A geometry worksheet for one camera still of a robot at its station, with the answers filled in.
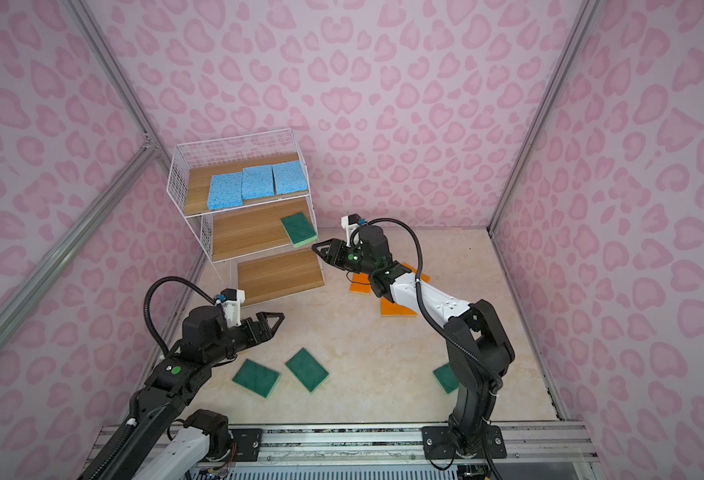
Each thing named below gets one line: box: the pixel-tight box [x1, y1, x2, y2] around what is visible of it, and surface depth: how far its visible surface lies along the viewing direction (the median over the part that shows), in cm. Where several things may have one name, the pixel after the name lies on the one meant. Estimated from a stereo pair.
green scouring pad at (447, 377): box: [432, 362, 460, 394], surface depth 84 cm
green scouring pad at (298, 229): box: [280, 211, 318, 248], surface depth 86 cm
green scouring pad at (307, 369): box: [285, 347, 329, 393], surface depth 86 cm
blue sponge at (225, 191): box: [208, 172, 243, 211], surface depth 72 cm
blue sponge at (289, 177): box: [272, 160, 308, 195], surface depth 76 cm
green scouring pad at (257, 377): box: [232, 359, 281, 399], surface depth 84 cm
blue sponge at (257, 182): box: [242, 165, 275, 200], surface depth 75 cm
